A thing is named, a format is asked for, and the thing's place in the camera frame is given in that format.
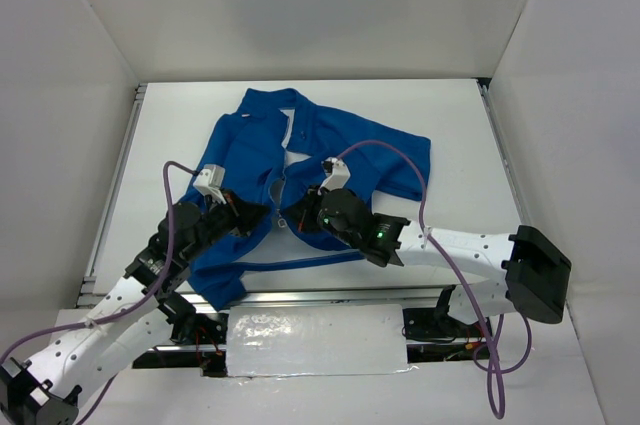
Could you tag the blue zip-up jacket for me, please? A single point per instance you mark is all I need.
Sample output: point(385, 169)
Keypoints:
point(272, 149)

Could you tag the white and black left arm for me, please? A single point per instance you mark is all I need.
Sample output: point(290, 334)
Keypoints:
point(140, 312)

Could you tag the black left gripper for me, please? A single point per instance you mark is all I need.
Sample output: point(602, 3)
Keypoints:
point(236, 215)

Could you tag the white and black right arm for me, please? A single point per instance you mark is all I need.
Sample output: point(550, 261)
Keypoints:
point(523, 272)

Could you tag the aluminium frame rail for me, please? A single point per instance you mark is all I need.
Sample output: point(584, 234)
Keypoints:
point(471, 187)

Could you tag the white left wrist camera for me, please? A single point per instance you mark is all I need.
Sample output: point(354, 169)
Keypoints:
point(208, 181)

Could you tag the white taped cover panel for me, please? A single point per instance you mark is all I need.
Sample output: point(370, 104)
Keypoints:
point(334, 340)

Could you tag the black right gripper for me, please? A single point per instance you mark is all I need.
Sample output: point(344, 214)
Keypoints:
point(308, 210)

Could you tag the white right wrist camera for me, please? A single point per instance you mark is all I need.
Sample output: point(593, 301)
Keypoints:
point(336, 172)

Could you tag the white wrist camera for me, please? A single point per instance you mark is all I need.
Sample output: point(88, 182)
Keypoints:
point(336, 172)
point(208, 181)

